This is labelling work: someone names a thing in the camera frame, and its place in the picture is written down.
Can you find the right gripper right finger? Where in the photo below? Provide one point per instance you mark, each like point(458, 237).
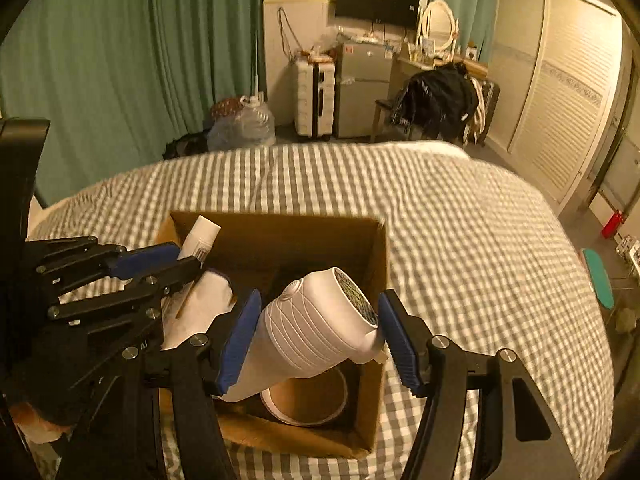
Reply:
point(517, 436)

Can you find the brown patterned bag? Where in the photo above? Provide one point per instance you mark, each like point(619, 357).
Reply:
point(225, 108)

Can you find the white louvered wardrobe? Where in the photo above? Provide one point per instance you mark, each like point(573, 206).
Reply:
point(556, 63)

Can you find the wall mounted black television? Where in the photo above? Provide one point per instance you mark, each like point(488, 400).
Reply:
point(401, 13)

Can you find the large green curtain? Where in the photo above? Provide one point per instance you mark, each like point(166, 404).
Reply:
point(120, 79)

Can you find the white cosmetic tube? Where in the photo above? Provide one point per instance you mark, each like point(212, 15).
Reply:
point(200, 240)

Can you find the clear water jug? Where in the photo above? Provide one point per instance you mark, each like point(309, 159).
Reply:
point(253, 127)

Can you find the white hair dryer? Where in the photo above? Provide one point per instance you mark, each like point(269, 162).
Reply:
point(317, 322)

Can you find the teal stool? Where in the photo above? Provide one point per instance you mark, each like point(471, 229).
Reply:
point(600, 282)

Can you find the white sock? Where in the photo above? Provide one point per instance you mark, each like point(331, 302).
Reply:
point(209, 297)

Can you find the open cardboard box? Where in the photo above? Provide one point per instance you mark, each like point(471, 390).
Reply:
point(267, 252)

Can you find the white suitcase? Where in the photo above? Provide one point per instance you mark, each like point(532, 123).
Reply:
point(314, 96)

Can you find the white oval vanity mirror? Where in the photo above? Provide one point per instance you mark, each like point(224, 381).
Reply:
point(437, 27)

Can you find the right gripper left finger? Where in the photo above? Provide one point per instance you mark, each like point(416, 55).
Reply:
point(202, 367)

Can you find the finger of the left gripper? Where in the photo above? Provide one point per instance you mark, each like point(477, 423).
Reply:
point(90, 259)
point(166, 281)

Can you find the small grey refrigerator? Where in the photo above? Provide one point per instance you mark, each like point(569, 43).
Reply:
point(362, 77)

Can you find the grey checkered bedspread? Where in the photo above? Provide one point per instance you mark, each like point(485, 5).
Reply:
point(472, 248)

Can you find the red fire extinguisher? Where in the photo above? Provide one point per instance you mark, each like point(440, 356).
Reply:
point(612, 226)

